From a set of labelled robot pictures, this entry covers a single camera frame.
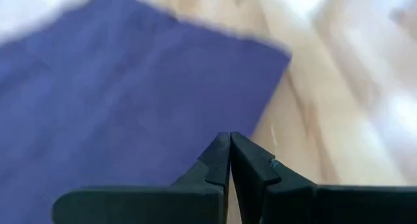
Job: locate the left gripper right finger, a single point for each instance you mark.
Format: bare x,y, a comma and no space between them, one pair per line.
293,204

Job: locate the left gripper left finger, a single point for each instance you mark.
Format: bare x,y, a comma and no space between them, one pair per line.
163,204

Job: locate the purple towel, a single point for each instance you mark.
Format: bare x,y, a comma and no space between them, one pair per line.
114,97

